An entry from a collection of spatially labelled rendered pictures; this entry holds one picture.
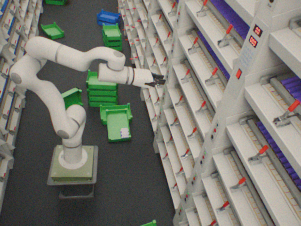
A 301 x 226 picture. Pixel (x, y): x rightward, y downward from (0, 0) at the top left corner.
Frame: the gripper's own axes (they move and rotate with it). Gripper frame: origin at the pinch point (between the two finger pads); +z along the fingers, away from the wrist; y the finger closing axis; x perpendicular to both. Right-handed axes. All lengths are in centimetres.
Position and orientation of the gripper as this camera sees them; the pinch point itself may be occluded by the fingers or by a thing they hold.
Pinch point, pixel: (160, 79)
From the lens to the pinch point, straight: 131.3
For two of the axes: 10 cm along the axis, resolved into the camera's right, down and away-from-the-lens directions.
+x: 2.9, -7.2, -6.4
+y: 2.1, 7.0, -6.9
